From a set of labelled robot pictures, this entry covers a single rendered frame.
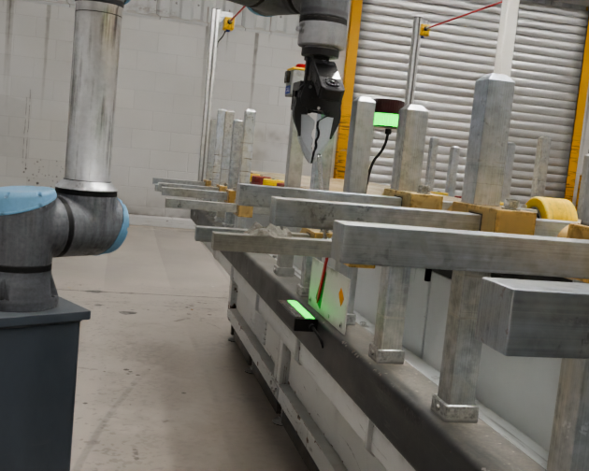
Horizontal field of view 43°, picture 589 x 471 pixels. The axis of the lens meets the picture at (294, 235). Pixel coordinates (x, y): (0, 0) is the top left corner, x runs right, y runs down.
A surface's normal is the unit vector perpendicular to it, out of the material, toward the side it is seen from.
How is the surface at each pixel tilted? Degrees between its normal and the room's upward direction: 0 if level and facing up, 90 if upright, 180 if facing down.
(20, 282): 70
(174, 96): 90
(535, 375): 90
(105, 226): 90
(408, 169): 90
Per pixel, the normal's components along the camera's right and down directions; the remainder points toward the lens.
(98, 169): 0.64, 0.14
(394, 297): 0.22, 0.13
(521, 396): -0.97, -0.07
